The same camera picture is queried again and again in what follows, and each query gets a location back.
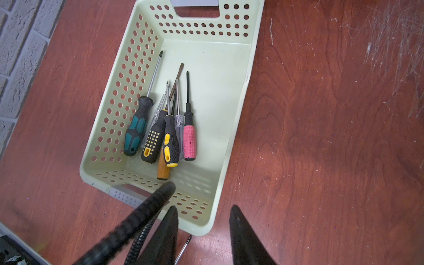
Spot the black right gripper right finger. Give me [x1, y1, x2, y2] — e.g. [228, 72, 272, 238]
[229, 205, 276, 265]

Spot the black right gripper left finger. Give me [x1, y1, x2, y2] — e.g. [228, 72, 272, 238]
[135, 206, 178, 265]

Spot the yellow black screwdriver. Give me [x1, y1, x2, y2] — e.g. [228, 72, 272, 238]
[174, 235, 192, 265]
[163, 82, 180, 168]
[141, 101, 168, 163]

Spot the orange handle screwdriver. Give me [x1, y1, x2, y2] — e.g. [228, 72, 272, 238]
[157, 63, 184, 181]

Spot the pink handle screwdriver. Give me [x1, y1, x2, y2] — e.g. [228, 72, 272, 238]
[183, 71, 197, 161]

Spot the green black handle screwdriver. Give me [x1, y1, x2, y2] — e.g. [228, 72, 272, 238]
[124, 50, 163, 156]

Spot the clear purple handle screwdriver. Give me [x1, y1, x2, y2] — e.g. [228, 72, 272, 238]
[175, 79, 184, 160]

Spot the small clear handle screwdriver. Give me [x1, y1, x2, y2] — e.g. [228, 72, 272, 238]
[141, 92, 166, 148]

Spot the green perforated plastic bin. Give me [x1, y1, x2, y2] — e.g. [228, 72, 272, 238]
[79, 1, 264, 236]

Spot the black corrugated cable conduit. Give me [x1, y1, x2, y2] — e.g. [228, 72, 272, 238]
[72, 181, 177, 265]

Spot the aluminium front rail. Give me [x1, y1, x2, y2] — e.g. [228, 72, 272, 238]
[1, 223, 51, 265]

